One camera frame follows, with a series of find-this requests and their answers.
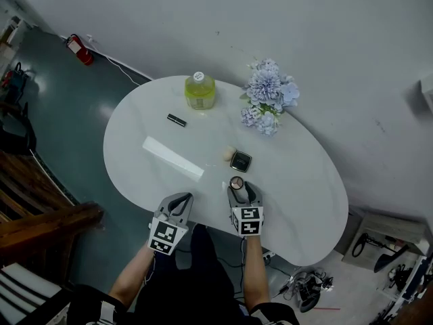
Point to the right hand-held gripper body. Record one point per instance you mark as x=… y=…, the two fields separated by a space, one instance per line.
x=250 y=222

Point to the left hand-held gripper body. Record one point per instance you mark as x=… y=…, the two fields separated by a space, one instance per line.
x=164 y=234

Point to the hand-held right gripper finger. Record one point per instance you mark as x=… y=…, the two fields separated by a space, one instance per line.
x=256 y=200
x=232 y=198

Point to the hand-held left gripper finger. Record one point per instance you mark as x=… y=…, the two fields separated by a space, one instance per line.
x=162 y=205
x=186 y=213

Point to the round eyeshadow cosmetic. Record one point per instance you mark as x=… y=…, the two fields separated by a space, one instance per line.
x=236 y=183

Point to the black square compact case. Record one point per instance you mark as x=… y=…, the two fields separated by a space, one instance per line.
x=241 y=161

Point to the small beige makeup sponge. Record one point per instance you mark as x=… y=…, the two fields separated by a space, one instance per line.
x=228 y=153

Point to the small black rectangular stick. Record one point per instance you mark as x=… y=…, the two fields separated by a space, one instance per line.
x=176 y=120

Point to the person's right forearm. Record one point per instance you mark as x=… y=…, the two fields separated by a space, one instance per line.
x=256 y=273

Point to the person's left forearm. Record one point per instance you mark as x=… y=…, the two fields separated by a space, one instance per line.
x=133 y=276

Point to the white kidney-shaped table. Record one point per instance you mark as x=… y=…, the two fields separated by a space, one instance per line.
x=287 y=198

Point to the white power strip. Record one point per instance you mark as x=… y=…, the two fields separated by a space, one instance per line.
x=269 y=255

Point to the person's black clothing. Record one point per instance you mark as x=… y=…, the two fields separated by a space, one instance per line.
x=199 y=283

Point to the black wheeled floor robot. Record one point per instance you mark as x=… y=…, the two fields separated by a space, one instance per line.
x=309 y=293

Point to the green drink bottle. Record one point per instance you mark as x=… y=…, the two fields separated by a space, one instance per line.
x=199 y=93

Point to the blue artificial flowers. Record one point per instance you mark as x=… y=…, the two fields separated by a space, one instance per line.
x=267 y=90

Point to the red floor tape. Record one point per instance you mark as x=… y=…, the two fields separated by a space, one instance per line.
x=328 y=308

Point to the dark wooden furniture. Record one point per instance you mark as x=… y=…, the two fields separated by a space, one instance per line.
x=40 y=222

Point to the black tapered stand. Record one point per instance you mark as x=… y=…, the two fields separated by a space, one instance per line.
x=389 y=261

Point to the grey shelf cabinet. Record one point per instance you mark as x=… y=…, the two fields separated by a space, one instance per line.
x=399 y=229

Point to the white striped seat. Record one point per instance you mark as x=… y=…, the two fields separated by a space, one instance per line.
x=23 y=289

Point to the black chair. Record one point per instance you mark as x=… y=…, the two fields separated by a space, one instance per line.
x=20 y=134

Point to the red fire extinguisher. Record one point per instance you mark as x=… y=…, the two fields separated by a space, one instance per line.
x=81 y=51

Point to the dark floor cleaning machine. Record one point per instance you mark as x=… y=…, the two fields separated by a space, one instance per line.
x=15 y=80

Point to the white wall plug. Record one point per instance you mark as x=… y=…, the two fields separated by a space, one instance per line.
x=91 y=39

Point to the white wall switch box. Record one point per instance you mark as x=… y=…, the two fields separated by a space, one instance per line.
x=428 y=93

